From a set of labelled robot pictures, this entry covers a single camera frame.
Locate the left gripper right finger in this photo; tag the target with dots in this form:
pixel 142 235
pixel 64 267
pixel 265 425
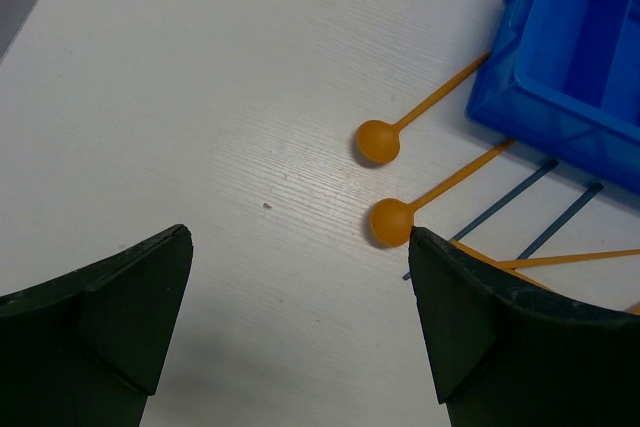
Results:
pixel 505 352

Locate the orange plastic knife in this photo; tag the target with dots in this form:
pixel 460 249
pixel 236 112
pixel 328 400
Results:
pixel 635 309

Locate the orange spoon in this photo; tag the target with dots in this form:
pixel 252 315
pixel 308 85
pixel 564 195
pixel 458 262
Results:
pixel 392 220
pixel 379 141

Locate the orange spoon lower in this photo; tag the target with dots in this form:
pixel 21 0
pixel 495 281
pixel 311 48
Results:
pixel 392 220

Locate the dark blue chopstick left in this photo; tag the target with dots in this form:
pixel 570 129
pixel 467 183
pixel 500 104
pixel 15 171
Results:
pixel 507 198

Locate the orange spoon upper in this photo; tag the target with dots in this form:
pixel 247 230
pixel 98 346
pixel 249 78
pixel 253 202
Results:
pixel 379 141

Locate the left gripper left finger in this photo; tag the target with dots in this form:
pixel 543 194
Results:
pixel 88 348

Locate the blue divided plastic tray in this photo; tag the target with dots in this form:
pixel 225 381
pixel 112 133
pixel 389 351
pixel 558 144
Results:
pixel 563 77

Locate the orange chopstick upper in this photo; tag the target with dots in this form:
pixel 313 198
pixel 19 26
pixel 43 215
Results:
pixel 555 260

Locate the dark blue chopstick right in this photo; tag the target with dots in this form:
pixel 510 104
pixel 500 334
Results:
pixel 561 220

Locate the dark blue chopstick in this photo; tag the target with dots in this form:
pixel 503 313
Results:
pixel 561 220
pixel 507 198

